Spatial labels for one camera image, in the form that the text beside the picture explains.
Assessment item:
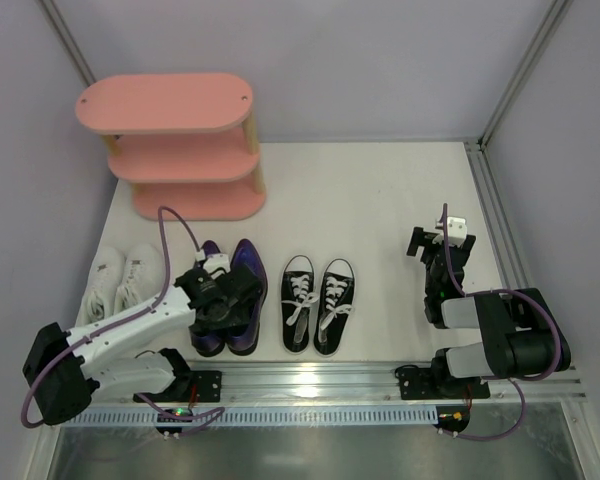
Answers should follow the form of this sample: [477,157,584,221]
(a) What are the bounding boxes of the black canvas sneaker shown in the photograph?
[280,255,319,354]
[313,258,355,357]

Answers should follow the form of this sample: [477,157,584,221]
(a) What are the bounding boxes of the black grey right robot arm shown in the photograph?
[395,227,572,399]

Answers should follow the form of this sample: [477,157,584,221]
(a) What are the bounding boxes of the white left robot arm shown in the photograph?
[21,265,264,428]

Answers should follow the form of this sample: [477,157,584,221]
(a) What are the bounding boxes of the pink three-tier shoe shelf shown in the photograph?
[75,72,266,221]

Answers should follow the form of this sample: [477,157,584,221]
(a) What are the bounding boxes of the left controller board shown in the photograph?
[156,407,193,440]

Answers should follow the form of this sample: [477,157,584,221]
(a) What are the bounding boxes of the controller board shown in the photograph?
[156,407,193,440]
[434,405,471,436]

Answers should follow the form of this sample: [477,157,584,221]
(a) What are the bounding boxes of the right controller board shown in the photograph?
[434,405,471,436]

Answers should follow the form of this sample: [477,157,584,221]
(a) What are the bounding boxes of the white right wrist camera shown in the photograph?
[433,216,468,247]

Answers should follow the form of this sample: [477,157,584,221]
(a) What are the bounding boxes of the aluminium right side rail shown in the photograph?
[464,140,531,289]

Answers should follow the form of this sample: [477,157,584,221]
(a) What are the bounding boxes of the aluminium rail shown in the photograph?
[42,359,589,407]
[464,140,531,289]

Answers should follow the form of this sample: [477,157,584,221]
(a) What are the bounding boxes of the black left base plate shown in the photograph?
[145,370,222,404]

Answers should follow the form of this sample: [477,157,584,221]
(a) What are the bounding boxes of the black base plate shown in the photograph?
[394,365,491,400]
[145,370,222,404]

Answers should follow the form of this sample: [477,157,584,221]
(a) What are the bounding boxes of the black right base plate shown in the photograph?
[394,365,491,400]

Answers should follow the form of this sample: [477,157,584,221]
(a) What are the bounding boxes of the slotted grey cable duct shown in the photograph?
[64,405,439,428]

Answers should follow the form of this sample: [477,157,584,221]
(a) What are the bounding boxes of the aluminium front rail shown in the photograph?
[42,359,589,407]

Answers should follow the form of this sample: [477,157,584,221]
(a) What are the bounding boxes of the right aluminium corner post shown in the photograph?
[477,0,573,150]

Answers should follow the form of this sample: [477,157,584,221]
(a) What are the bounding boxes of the aluminium corner post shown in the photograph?
[35,0,96,87]
[477,0,573,150]

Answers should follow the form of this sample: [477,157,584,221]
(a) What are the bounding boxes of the left aluminium corner post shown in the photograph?
[35,0,96,87]

